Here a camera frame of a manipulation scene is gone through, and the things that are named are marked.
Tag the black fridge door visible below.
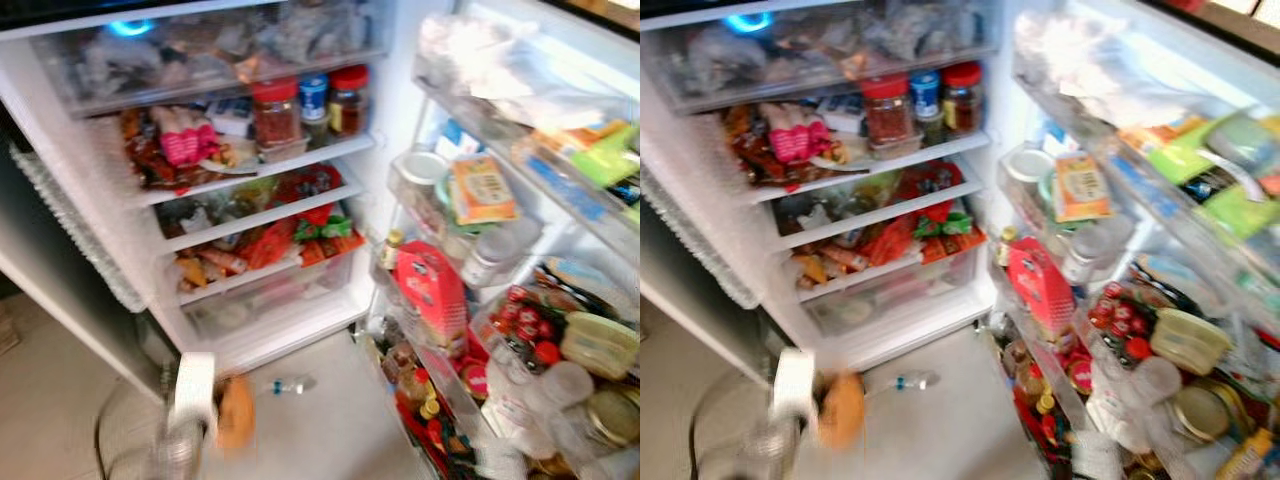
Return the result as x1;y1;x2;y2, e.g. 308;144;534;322
368;0;641;480
985;0;1280;480

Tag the orange-brown round food item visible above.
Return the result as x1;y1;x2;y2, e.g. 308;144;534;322
214;374;257;452
817;371;867;449

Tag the white fridge shelf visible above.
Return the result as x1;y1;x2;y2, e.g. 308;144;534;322
770;178;987;252
135;132;377;209
160;180;367;253
745;129;992;207

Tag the black fridge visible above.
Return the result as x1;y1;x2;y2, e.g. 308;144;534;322
640;0;1023;373
0;0;433;379

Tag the clear fridge drawer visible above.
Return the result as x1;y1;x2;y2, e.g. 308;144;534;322
33;0;394;114
645;0;1003;111

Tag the clear bubble wrap sheet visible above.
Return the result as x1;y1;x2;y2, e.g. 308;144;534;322
640;165;763;311
8;140;151;314

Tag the yellow lidded container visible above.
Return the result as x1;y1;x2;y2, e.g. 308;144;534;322
1149;307;1235;377
559;311;641;382

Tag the dark red food packet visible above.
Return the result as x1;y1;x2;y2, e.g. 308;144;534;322
725;104;801;188
120;105;201;193

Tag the red-cap bottle pack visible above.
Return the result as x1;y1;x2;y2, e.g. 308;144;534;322
489;284;563;367
1089;281;1154;362

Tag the small clear plastic bottle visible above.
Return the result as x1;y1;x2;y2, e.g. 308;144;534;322
461;227;522;290
1061;227;1112;287

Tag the translucent round cup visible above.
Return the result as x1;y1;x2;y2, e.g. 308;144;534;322
539;359;597;412
1129;356;1184;407

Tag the orange printed box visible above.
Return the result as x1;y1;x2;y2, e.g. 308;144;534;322
447;154;520;227
1051;151;1114;224

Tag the gold-lid jar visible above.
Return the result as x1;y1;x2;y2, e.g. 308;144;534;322
1171;384;1237;442
584;387;641;449

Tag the pink food package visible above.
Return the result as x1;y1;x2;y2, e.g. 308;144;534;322
157;106;222;169
764;102;834;165

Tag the blue and white packet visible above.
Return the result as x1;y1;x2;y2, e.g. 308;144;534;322
1039;117;1082;157
434;119;482;162

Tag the red carton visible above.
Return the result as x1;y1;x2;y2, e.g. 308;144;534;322
1004;235;1080;341
391;239;470;350

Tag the white-lid clear jar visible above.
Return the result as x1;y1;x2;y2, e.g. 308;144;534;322
999;144;1057;212
394;147;452;217

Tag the white plastic bag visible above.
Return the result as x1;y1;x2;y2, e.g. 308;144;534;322
1014;9;1183;102
417;11;603;107

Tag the orange snack packet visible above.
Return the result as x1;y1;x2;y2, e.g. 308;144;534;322
858;215;921;267
238;220;301;272

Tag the clear crisper drawer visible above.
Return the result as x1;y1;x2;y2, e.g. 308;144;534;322
175;250;362;342
795;249;988;338

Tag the clear plastic food box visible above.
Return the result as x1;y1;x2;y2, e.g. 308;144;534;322
867;133;922;160
255;138;312;165

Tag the large red-lid spice jar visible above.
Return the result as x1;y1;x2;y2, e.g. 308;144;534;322
860;73;914;149
250;78;305;153

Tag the red plastic food bag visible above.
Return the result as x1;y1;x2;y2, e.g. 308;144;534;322
274;164;347;227
894;160;967;227

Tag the green and red packet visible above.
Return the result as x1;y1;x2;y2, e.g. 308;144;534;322
295;214;364;267
914;211;987;264

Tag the blue-lid jar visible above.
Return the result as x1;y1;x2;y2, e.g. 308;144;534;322
298;72;332;129
908;68;942;124

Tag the small red-lid jar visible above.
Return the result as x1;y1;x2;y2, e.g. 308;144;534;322
940;61;985;134
328;65;372;138

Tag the yellow squeeze bottle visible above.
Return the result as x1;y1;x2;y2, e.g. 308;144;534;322
1214;427;1277;480

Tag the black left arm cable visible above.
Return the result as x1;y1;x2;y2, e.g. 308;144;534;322
688;373;773;476
93;378;173;480

